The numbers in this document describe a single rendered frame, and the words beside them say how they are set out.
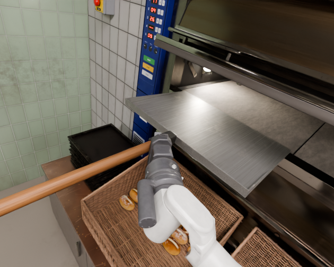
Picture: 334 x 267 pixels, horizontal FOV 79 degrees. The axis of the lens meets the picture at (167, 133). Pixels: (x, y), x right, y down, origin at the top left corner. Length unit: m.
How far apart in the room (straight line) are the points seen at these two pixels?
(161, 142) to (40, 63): 1.30
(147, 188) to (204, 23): 0.67
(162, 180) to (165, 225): 0.09
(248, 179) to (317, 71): 0.34
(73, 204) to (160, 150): 0.80
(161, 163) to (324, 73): 0.48
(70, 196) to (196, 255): 0.95
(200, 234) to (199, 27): 0.73
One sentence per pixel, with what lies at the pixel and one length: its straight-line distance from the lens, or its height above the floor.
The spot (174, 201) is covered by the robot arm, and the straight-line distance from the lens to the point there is 0.40.
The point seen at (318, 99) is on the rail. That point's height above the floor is 1.43.
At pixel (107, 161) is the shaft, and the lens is 0.52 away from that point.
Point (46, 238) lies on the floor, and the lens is 1.84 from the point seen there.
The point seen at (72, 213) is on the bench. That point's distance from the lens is 1.20.
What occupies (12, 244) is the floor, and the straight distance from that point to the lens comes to 1.89.
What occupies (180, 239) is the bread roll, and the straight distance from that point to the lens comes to 1.09.
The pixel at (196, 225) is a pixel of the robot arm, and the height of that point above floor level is 1.25.
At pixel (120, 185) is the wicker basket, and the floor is 0.70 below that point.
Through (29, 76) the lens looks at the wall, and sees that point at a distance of 1.71.
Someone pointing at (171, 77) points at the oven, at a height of 1.24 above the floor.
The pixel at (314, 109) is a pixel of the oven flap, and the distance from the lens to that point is 0.59.
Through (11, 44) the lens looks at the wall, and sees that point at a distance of 1.64.
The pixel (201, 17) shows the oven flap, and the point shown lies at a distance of 0.91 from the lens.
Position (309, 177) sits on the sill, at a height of 1.17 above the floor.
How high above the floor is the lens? 1.57
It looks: 34 degrees down
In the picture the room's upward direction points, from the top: 13 degrees clockwise
